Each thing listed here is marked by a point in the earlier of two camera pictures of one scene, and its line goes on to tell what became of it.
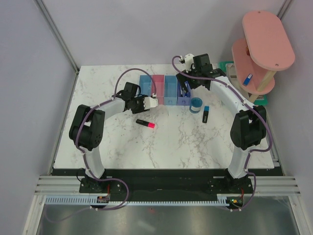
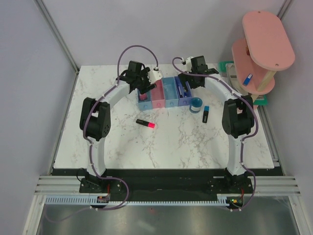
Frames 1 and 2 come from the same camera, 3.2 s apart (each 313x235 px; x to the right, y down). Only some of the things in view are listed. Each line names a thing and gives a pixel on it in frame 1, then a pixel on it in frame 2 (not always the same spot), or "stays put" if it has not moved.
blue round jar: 195,104 stays put
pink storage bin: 159,81 stays put
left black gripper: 142,109 to 144,73
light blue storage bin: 170,90 stays put
